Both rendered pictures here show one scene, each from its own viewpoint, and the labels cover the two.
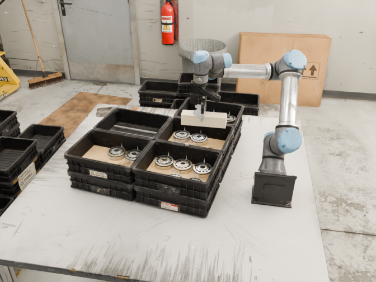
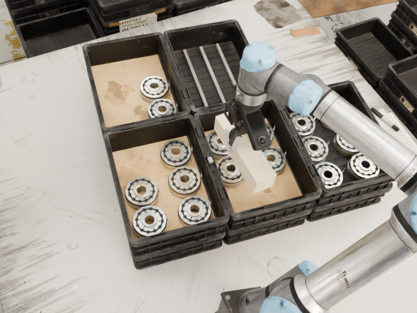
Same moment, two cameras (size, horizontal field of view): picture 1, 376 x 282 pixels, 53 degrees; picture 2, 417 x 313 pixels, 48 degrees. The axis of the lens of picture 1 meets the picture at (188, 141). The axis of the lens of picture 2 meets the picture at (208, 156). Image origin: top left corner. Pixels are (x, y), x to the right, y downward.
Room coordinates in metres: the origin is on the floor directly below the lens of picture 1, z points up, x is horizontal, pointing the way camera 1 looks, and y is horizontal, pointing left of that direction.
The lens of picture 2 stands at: (1.23, -0.57, 2.18)
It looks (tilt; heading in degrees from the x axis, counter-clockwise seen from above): 57 degrees down; 48
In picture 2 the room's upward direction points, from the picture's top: 7 degrees clockwise
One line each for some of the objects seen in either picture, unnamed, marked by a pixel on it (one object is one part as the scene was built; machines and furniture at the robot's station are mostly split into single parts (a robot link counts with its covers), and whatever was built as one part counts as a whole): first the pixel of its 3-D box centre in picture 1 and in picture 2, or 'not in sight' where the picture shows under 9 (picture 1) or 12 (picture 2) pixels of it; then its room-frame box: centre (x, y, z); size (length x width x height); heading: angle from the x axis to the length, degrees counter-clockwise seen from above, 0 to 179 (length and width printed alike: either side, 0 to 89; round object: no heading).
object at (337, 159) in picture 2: (209, 118); (334, 142); (2.19, -0.14, 0.87); 0.40 x 0.30 x 0.11; 72
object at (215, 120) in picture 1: (203, 118); (243, 150); (1.80, -0.09, 1.07); 0.24 x 0.06 x 0.06; 80
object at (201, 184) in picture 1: (178, 161); (164, 175); (1.62, 0.05, 0.92); 0.40 x 0.30 x 0.02; 72
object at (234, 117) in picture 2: (198, 92); (246, 109); (1.80, -0.06, 1.23); 0.09 x 0.08 x 0.12; 81
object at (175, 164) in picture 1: (182, 164); (184, 179); (1.68, 0.03, 0.86); 0.10 x 0.10 x 0.01
